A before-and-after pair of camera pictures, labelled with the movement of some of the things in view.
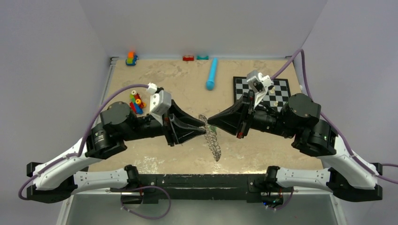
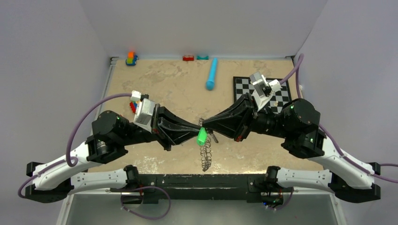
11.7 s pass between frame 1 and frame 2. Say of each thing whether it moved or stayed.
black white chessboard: stayed
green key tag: moved
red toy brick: stayed
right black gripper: stayed
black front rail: stayed
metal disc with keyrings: moved
